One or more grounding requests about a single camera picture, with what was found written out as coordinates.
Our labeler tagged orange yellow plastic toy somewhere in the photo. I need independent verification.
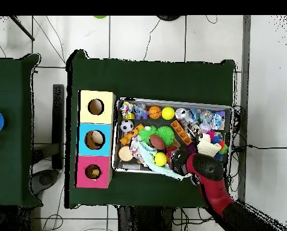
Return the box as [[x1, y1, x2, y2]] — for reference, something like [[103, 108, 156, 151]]
[[120, 123, 145, 145]]

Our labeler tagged clear mesh bin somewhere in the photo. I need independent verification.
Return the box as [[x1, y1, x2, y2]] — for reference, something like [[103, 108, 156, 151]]
[[113, 98, 233, 176]]

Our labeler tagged brown toy football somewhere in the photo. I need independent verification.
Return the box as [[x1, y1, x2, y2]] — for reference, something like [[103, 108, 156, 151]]
[[149, 134, 165, 150]]

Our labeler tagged yellow plush toy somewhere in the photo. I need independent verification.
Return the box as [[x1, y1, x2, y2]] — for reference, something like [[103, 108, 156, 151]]
[[87, 167, 100, 179]]

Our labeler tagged mint green cloth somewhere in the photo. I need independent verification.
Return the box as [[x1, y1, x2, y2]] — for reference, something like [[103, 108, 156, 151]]
[[135, 139, 185, 181]]

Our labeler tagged small soccer ball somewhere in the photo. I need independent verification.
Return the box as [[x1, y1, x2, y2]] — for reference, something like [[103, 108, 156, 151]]
[[120, 120, 134, 134]]

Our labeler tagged black floor cable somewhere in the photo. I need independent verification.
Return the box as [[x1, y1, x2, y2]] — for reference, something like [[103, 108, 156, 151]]
[[246, 143, 287, 150]]

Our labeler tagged yellow ball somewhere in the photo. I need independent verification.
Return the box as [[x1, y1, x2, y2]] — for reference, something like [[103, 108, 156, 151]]
[[153, 152, 168, 167], [161, 106, 176, 121]]

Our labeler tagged cream yellow cloth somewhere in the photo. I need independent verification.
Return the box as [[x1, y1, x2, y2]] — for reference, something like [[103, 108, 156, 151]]
[[197, 134, 223, 158]]

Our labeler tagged bright orange mini basketball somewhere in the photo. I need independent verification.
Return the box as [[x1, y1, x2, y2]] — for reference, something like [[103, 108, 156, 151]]
[[148, 105, 162, 120]]

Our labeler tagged green spiky ball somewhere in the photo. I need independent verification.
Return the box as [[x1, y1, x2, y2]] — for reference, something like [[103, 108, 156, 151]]
[[138, 126, 158, 145], [156, 126, 175, 147]]

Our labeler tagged wooden box with three holes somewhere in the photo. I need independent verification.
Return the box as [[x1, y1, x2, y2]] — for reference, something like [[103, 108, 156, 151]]
[[75, 90, 117, 189]]

